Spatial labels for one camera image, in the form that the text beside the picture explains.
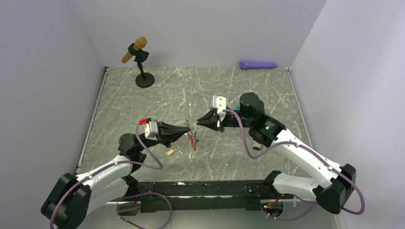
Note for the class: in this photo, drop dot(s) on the yellow tagged key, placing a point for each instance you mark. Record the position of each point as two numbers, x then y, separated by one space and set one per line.
173 150

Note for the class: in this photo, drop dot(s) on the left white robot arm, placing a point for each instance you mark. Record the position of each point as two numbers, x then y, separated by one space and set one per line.
73 197

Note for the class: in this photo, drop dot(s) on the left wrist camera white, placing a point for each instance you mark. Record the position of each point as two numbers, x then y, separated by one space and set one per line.
150 127

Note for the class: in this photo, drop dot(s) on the red handled metal keyring holder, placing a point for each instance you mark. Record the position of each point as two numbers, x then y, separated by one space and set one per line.
190 133

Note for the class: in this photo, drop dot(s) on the blue tagged key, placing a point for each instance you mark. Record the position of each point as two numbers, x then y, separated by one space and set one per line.
195 137

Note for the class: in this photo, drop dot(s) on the purple cylinder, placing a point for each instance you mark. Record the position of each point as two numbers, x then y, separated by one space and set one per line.
257 65

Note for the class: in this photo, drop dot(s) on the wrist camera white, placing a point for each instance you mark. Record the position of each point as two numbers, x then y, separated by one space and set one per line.
150 127
218 105

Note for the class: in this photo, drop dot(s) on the black microphone stand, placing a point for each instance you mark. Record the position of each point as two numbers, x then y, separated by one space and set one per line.
144 80

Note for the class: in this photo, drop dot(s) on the brown microphone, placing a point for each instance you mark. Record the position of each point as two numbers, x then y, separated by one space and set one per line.
136 50

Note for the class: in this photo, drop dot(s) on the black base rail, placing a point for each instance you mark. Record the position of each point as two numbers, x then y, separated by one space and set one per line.
202 195

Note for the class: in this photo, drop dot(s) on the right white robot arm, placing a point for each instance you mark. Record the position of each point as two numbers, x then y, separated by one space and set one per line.
330 185

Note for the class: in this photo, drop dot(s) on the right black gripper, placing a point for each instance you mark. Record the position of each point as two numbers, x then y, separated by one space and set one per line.
211 116

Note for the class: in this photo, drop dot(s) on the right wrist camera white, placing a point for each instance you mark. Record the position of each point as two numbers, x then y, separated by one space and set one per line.
218 105

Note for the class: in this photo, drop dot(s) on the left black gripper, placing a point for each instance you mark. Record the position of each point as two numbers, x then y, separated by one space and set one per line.
168 133

